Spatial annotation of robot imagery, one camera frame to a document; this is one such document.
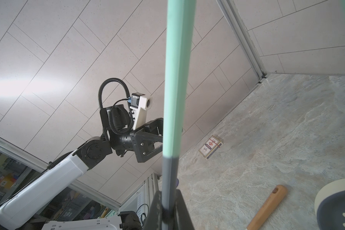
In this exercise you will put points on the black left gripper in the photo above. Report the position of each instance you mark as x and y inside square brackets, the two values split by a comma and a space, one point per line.
[141, 141]

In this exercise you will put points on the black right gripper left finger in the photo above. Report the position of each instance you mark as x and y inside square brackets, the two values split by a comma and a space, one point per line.
[155, 216]

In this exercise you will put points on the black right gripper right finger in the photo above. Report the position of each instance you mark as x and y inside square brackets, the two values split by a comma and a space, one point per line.
[182, 218]

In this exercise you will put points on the grey skimmer green handle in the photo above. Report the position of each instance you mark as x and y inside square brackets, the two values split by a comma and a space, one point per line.
[180, 23]
[331, 213]

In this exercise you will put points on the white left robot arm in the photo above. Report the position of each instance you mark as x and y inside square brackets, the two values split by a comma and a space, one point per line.
[22, 206]

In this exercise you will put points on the cream utensil rack stand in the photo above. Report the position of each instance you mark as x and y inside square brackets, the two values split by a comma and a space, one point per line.
[327, 191]

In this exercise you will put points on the playing card box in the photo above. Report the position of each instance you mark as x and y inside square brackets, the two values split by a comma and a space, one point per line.
[210, 147]

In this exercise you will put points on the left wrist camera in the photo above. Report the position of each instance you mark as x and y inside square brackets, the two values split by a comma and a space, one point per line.
[140, 104]

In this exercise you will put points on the cream skimmer wooden handle left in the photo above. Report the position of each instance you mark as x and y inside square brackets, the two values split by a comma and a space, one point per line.
[269, 206]

